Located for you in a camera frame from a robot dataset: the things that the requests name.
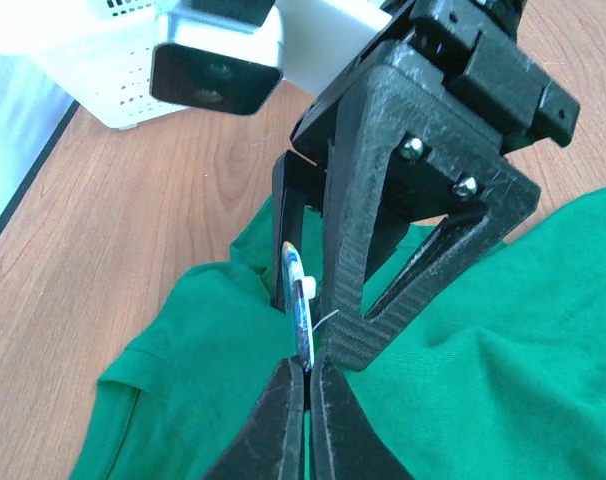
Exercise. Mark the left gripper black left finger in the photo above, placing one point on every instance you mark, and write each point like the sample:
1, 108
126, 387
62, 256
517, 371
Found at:
270, 444

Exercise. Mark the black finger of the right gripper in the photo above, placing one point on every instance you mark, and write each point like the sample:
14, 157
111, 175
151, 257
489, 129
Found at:
408, 225
290, 235

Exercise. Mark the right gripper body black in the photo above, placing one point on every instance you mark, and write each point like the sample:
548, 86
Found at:
464, 54

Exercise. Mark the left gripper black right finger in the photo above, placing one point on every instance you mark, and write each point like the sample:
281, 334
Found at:
343, 443

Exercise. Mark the round blue brooch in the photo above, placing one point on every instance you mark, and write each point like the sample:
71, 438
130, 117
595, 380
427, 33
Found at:
299, 289

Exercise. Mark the green t-shirt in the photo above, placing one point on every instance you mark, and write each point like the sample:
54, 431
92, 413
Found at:
502, 376

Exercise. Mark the white perforated plastic basket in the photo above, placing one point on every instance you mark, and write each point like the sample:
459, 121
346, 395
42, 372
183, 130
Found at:
99, 52

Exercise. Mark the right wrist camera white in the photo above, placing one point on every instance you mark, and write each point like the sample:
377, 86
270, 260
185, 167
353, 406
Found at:
229, 56

